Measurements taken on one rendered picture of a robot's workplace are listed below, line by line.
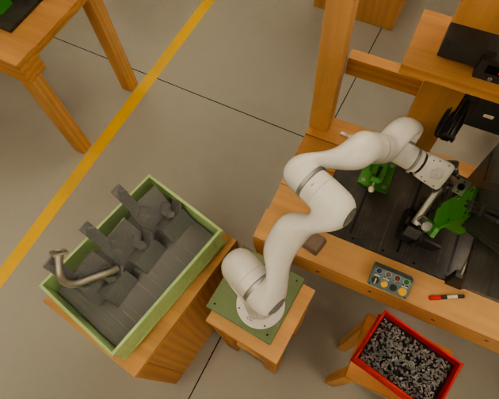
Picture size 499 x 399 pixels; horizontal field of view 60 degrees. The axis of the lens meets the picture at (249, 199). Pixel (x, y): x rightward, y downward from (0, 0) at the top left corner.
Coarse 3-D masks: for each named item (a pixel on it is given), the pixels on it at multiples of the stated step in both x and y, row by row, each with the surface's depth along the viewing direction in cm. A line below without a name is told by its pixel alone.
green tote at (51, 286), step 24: (144, 192) 190; (168, 192) 183; (120, 216) 185; (192, 216) 187; (216, 240) 177; (72, 264) 176; (192, 264) 169; (48, 288) 172; (168, 288) 165; (72, 312) 166; (96, 336) 159; (144, 336) 172
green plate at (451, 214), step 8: (464, 192) 147; (472, 192) 142; (448, 200) 155; (456, 200) 150; (464, 200) 144; (440, 208) 158; (448, 208) 152; (456, 208) 147; (464, 208) 142; (440, 216) 155; (448, 216) 149; (456, 216) 144; (464, 216) 140; (440, 224) 152; (448, 224) 148; (456, 224) 148; (456, 232) 153; (464, 232) 150
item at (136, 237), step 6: (132, 234) 174; (138, 234) 174; (114, 240) 168; (132, 240) 175; (138, 240) 175; (114, 246) 167; (138, 246) 173; (144, 246) 174; (114, 252) 166; (120, 252) 166
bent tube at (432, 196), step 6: (450, 180) 154; (456, 180) 148; (462, 180) 145; (456, 186) 146; (462, 186) 149; (468, 186) 145; (432, 192) 162; (438, 192) 161; (456, 192) 147; (462, 192) 147; (432, 198) 162; (426, 204) 163; (432, 204) 163; (420, 210) 165; (426, 210) 164; (414, 216) 167; (414, 222) 166
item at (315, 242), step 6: (312, 234) 174; (318, 234) 174; (312, 240) 173; (318, 240) 173; (324, 240) 173; (306, 246) 174; (312, 246) 172; (318, 246) 172; (312, 252) 173; (318, 252) 173
